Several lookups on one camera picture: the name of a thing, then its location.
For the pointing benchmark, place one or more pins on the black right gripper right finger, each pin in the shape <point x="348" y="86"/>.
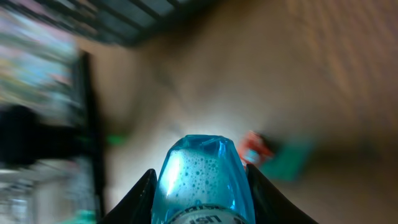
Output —
<point x="270" y="205"/>

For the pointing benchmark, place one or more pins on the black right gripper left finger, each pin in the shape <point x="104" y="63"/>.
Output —
<point x="136" y="206"/>

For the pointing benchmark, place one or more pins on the mint green wipes packet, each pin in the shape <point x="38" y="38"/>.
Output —
<point x="289" y="160"/>

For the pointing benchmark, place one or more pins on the red Nescafe coffee stick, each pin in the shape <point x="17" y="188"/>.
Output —
<point x="253" y="149"/>

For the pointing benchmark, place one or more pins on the teal lidded small jar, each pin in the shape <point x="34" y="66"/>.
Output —
<point x="203" y="180"/>

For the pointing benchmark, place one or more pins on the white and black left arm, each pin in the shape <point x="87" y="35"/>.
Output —
<point x="25" y="139"/>

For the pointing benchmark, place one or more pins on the grey plastic shopping basket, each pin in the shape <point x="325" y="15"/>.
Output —
<point x="117" y="22"/>

